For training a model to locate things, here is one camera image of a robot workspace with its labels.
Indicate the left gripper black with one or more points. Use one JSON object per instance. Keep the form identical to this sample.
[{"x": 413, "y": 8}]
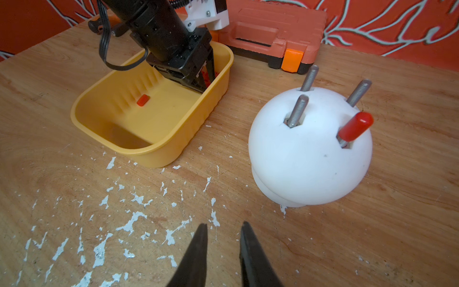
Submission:
[{"x": 184, "y": 66}]

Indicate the metal screw right back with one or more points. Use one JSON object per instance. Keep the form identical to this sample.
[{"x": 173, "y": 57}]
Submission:
[{"x": 359, "y": 92}]

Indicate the orange tool case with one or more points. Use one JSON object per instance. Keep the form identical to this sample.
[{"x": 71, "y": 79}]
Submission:
[{"x": 284, "y": 36}]

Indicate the red sleeves pile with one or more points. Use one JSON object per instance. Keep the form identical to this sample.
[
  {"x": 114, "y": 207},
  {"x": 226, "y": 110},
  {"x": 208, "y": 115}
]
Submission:
[{"x": 204, "y": 79}]

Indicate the red sleeve lone in tray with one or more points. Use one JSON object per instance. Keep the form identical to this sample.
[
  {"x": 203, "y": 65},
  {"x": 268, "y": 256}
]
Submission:
[{"x": 143, "y": 100}]

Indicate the metal screw front left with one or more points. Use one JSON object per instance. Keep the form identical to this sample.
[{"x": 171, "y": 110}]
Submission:
[{"x": 297, "y": 111}]

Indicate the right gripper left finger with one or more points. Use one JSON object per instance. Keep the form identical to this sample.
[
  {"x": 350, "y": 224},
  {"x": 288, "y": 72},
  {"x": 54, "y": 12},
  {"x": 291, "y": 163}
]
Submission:
[{"x": 192, "y": 270}]

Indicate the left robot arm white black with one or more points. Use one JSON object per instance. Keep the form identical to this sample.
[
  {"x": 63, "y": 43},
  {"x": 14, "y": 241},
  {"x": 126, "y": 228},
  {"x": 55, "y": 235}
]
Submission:
[{"x": 175, "y": 52}]

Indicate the metal screw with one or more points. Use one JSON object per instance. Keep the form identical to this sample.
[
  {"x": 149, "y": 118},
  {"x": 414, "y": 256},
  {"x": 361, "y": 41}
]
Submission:
[
  {"x": 309, "y": 79},
  {"x": 359, "y": 92},
  {"x": 297, "y": 111}
]

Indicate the yellow plastic tray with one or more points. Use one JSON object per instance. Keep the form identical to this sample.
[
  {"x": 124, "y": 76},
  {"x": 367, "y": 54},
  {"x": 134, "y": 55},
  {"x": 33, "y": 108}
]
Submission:
[{"x": 156, "y": 134}]

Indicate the white dome screw fixture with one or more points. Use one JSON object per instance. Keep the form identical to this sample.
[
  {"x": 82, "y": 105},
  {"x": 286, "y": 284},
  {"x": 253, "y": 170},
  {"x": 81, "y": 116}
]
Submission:
[{"x": 307, "y": 164}]

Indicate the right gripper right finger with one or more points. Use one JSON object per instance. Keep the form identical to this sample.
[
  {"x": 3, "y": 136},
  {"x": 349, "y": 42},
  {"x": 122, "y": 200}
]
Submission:
[{"x": 256, "y": 270}]

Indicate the red screw protection sleeve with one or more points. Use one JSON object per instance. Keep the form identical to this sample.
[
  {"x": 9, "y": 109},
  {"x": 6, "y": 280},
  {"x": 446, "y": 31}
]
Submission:
[{"x": 355, "y": 127}]

